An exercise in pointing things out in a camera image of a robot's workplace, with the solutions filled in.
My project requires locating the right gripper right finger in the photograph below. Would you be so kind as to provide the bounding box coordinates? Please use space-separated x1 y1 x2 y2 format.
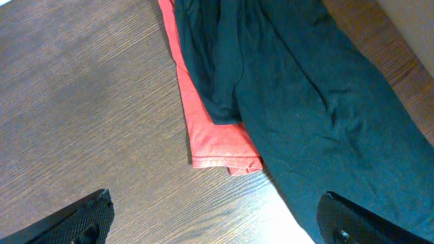
316 191 433 244

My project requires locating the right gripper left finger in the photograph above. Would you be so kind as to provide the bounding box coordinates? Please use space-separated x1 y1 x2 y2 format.
1 188 115 244

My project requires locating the black garment in pile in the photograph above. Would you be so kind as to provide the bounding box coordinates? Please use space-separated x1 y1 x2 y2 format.
174 0 433 243

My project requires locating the red garment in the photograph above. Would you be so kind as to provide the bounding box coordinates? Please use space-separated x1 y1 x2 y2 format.
158 0 263 176

